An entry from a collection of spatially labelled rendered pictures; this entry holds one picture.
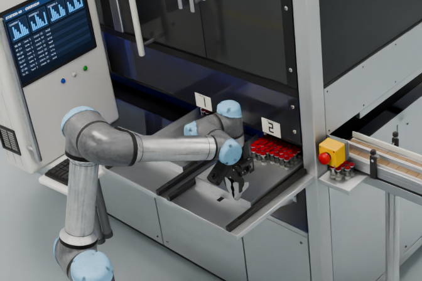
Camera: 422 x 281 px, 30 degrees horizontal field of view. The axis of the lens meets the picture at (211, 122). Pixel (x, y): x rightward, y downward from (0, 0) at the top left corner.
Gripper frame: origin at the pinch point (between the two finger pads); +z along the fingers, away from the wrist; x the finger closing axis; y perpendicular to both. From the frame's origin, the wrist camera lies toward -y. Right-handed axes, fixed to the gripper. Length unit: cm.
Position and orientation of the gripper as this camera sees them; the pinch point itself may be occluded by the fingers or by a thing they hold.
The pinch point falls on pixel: (234, 197)
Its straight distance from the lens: 265.7
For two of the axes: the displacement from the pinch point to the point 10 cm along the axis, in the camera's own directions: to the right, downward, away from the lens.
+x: -7.1, -2.9, 6.4
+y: 6.9, -4.3, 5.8
